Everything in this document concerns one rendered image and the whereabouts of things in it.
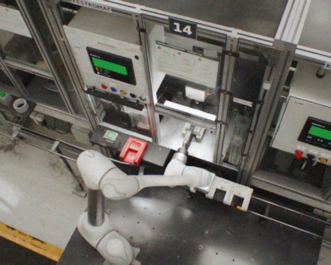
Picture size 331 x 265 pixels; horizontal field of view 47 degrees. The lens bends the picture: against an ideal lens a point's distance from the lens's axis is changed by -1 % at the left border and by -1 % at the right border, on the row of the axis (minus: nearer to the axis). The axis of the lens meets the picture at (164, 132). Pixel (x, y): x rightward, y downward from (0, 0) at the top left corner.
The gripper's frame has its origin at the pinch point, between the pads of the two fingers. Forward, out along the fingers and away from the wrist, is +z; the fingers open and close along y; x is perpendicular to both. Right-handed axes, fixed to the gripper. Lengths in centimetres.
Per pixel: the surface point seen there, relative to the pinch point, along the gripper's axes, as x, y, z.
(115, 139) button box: 43, 1, -25
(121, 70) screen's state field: 33, 64, -17
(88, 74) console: 58, 47, -14
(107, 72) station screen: 43, 58, -17
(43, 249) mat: 92, -101, -94
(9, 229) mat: 129, -102, -91
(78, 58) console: 61, 59, -14
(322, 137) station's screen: -67, 60, -17
